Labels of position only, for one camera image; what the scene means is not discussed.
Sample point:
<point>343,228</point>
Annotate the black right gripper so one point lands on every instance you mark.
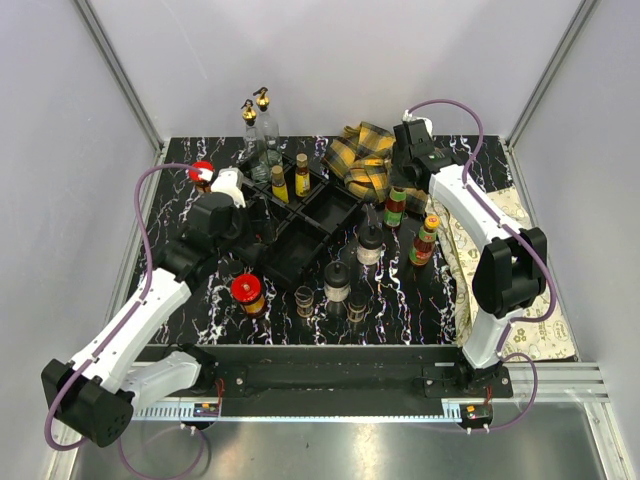
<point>394,173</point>

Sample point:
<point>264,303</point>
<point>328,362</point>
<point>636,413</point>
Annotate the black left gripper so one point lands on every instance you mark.
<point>238,211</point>

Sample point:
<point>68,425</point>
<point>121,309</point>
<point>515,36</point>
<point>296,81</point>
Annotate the yellow label bottle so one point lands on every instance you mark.
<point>302,176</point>
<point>278,184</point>

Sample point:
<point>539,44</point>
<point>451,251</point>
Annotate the black compartment organizer tray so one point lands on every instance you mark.
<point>287,238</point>

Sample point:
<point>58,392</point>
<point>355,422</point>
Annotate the clear oil bottle gold spout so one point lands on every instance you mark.
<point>268,127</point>

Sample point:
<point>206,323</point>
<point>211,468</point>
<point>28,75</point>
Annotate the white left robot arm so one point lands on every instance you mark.
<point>97,391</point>

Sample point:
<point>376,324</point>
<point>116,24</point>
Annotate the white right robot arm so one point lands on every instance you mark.
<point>510,273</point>

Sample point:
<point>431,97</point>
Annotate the red lid jar back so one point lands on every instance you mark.
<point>202,176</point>

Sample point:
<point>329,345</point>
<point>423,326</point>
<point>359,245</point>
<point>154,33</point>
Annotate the red lid jar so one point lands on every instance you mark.
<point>202,176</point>
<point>247,290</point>

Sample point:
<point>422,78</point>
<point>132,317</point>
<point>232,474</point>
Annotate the red sauce bottle yellow cap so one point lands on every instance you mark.
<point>394,207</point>

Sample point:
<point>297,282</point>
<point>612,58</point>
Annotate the yellow plaid cloth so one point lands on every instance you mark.
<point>362,159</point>

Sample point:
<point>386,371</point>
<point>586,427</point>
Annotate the red lid jar front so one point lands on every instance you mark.
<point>247,290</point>

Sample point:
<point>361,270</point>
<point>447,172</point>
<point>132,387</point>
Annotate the red sauce bottle front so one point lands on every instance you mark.
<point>423,245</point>

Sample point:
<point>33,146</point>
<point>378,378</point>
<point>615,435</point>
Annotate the black top grinder back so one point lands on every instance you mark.
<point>369,249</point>

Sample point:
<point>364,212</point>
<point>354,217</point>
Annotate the black grinder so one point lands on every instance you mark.
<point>336,281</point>
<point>369,249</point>

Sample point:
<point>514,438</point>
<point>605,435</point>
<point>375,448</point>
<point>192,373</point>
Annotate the small glass jar left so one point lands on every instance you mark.
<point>304,298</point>

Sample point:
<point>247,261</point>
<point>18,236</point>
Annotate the small glass jar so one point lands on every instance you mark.
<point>304,298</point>
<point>357,306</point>

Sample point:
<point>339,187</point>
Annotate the black top grinder front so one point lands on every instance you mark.
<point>336,281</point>

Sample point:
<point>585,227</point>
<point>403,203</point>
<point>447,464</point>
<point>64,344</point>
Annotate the small glass jar right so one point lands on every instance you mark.
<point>357,306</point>

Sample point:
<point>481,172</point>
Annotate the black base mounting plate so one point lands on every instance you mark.
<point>350,383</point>

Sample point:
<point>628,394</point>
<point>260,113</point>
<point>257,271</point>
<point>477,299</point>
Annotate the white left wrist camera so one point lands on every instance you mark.
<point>229,181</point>

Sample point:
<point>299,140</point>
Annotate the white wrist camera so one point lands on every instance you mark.
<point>229,181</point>
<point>409,117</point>

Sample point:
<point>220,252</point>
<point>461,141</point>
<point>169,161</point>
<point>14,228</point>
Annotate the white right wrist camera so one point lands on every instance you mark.
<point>409,117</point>

